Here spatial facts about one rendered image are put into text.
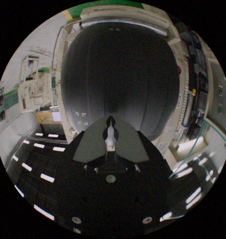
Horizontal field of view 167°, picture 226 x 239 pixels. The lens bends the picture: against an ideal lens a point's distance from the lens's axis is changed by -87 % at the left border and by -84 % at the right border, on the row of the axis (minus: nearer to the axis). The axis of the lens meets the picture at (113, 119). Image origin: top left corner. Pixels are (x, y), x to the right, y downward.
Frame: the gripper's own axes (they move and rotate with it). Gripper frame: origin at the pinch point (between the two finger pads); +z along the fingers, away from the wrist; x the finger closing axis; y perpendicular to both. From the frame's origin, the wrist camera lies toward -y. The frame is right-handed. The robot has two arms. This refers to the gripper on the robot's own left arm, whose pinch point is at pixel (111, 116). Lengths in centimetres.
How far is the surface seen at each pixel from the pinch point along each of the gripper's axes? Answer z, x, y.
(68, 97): 2.5, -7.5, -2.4
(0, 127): 65, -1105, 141
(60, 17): 74, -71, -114
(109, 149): 40, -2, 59
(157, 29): 17.2, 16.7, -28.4
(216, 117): 2, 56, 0
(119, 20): 17.1, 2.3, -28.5
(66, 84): 3.0, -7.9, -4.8
